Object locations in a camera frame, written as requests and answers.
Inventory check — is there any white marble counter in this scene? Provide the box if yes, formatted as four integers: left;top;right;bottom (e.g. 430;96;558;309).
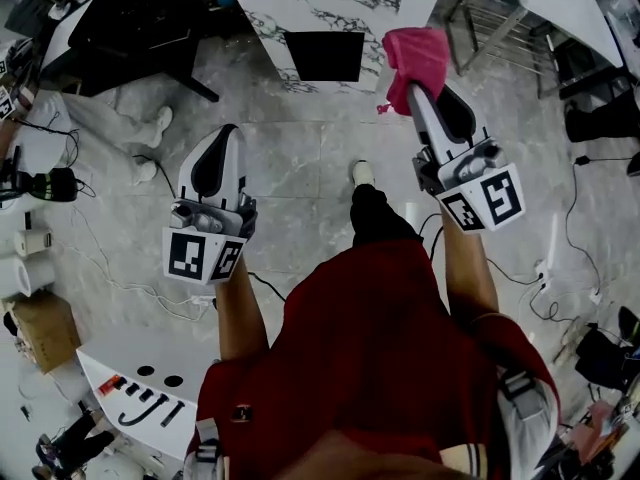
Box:
237;0;404;95

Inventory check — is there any person's black trouser leg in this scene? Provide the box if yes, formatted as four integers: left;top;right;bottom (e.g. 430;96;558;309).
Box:
348;183;425;249

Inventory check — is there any pink cloth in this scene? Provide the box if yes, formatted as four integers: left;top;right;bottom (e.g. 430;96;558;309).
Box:
375;26;452;118

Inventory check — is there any white table with holes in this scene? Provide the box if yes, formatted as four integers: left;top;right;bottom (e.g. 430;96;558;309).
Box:
76;327;222;462

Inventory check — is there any black cable with adapter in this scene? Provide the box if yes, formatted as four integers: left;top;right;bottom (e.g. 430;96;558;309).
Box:
563;154;632;295

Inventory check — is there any black and green device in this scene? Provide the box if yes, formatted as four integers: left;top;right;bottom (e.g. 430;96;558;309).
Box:
13;166;80;204

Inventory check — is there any black table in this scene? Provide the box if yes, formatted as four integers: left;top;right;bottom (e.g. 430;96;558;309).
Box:
67;0;222;105

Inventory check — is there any person's right forearm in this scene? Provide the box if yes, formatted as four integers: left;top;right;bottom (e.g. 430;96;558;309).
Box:
439;208;502;325

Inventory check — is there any black bar tool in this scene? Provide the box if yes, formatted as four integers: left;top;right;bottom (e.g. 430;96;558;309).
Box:
159;401;186;429

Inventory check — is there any grey backpack strap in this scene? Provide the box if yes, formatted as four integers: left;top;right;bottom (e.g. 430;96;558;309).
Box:
192;416;224;480
497;366;552;422

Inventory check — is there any person's left forearm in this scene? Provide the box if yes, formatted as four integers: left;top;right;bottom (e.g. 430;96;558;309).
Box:
214;253;270;365

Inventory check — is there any metal rack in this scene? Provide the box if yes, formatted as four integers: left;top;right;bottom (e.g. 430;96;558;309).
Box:
443;0;557;77

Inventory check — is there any black bag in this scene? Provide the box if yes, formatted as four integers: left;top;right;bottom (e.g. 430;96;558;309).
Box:
573;323;640;395

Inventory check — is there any thin black cable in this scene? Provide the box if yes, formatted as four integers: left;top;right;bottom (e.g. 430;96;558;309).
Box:
417;211;545;288

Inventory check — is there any black hook tool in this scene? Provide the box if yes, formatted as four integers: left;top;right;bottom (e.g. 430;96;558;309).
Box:
117;394;169;428

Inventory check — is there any white cable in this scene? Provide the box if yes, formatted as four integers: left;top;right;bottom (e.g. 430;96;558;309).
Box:
69;202;217;322

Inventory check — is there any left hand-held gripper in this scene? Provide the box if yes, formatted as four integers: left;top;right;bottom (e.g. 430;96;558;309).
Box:
162;123;259;287

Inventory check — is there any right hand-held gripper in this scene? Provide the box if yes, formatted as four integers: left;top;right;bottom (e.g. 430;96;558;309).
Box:
406;84;527;233

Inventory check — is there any white paper roll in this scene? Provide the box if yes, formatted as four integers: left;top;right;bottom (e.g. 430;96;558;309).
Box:
0;254;57;299

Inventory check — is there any cardboard box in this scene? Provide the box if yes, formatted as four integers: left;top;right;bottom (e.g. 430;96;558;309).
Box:
3;291;83;375

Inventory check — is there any person's white shoe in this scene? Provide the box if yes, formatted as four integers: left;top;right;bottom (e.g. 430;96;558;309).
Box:
351;159;377;188

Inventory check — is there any person's red shirt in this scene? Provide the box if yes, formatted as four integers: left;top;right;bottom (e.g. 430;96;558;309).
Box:
186;240;562;480

